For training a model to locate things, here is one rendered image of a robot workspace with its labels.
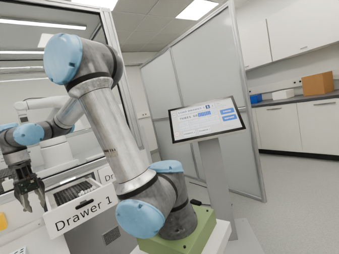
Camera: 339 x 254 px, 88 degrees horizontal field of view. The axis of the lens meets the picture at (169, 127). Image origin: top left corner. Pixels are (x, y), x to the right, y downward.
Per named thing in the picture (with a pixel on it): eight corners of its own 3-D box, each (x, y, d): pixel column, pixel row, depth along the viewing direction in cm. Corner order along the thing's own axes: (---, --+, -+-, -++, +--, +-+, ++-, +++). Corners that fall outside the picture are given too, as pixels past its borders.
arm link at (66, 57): (184, 204, 52) (105, 34, 50) (164, 246, 39) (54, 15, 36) (153, 210, 58) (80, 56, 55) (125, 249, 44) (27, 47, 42)
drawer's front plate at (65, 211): (118, 202, 88) (112, 182, 86) (50, 240, 70) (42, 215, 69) (117, 201, 89) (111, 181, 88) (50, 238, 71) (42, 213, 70)
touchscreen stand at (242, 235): (271, 269, 119) (246, 124, 106) (205, 276, 125) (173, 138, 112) (246, 220, 168) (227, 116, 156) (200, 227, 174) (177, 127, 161)
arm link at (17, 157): (3, 154, 69) (29, 147, 74) (7, 165, 70) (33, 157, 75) (1, 156, 63) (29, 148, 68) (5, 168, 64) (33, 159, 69)
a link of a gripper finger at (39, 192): (43, 211, 71) (31, 192, 68) (42, 206, 75) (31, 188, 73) (51, 205, 72) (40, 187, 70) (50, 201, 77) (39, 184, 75)
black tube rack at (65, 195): (100, 199, 92) (96, 188, 91) (62, 219, 81) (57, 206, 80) (89, 189, 109) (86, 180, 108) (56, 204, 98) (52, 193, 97)
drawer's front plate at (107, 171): (140, 169, 132) (136, 154, 131) (102, 186, 114) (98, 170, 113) (139, 168, 133) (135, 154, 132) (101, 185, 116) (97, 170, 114)
